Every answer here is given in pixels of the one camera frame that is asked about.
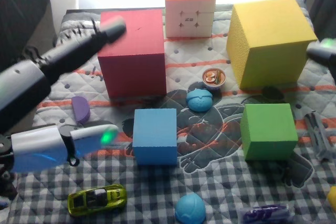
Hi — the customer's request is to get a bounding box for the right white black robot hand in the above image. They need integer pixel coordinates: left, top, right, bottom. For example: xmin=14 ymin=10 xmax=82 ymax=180
xmin=306 ymin=37 xmax=336 ymax=78

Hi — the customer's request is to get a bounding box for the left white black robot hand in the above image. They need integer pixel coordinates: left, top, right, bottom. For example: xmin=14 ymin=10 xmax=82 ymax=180
xmin=0 ymin=15 xmax=127 ymax=174

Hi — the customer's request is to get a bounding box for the large yellow foam block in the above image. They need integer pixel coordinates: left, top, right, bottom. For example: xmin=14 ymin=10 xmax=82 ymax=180
xmin=226 ymin=0 xmax=318 ymax=90

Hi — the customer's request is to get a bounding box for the purple half-round block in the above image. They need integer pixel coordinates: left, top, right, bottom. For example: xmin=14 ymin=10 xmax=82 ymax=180
xmin=71 ymin=95 xmax=91 ymax=124

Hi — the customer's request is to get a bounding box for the clear grey plastic piece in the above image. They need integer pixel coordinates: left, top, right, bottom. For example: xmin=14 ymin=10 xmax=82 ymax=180
xmin=304 ymin=112 xmax=336 ymax=162

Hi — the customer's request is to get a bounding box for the green foam block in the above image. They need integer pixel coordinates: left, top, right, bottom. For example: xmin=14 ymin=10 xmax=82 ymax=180
xmin=240 ymin=103 xmax=299 ymax=161

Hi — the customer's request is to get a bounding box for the red toy ramen bowl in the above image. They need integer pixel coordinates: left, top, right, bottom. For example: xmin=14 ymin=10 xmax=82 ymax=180
xmin=201 ymin=68 xmax=226 ymax=90

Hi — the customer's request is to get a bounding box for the large red foam block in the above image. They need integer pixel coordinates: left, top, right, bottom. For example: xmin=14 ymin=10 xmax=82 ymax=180
xmin=97 ymin=8 xmax=168 ymax=99

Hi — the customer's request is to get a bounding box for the yellow-green toy car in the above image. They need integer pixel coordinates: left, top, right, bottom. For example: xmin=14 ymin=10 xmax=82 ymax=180
xmin=67 ymin=184 xmax=128 ymax=218

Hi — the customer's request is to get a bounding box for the blue toy shell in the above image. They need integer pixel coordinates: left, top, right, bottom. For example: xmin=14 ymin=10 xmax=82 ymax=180
xmin=175 ymin=192 xmax=207 ymax=224
xmin=186 ymin=88 xmax=213 ymax=112

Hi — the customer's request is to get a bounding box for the blue foam block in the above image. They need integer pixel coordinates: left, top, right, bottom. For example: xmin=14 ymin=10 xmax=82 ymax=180
xmin=132 ymin=108 xmax=179 ymax=166

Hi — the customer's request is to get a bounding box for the orange pink puzzle cube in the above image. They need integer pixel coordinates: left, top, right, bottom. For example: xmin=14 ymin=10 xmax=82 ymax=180
xmin=164 ymin=0 xmax=216 ymax=38

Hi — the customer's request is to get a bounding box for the yellow toy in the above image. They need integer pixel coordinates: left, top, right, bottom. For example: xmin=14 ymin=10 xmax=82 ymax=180
xmin=327 ymin=186 xmax=336 ymax=213

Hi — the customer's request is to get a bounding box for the grey quilt with printed bear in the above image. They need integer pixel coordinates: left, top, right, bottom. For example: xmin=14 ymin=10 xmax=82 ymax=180
xmin=10 ymin=5 xmax=336 ymax=224

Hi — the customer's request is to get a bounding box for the purple item in clear wrapper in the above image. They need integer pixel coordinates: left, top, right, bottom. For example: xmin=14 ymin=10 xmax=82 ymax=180
xmin=237 ymin=203 xmax=292 ymax=224

